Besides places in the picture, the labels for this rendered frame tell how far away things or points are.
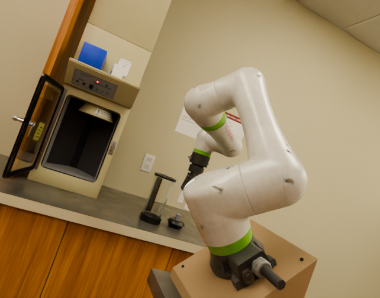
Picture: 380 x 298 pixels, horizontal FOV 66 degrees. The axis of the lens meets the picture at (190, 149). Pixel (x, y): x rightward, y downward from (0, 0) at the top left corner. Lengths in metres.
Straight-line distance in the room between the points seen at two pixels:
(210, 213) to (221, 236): 0.07
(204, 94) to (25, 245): 0.87
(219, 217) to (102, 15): 1.15
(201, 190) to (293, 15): 1.98
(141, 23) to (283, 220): 1.73
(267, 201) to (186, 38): 1.55
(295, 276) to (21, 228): 0.97
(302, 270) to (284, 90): 1.75
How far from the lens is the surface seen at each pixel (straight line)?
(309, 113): 2.47
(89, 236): 1.29
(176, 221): 1.46
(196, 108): 0.99
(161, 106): 1.96
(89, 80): 1.42
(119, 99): 1.44
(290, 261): 0.78
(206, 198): 0.68
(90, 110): 1.50
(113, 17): 1.57
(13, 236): 1.31
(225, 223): 0.71
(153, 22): 1.59
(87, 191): 1.51
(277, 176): 0.67
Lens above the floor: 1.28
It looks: 2 degrees up
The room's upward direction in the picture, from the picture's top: 20 degrees clockwise
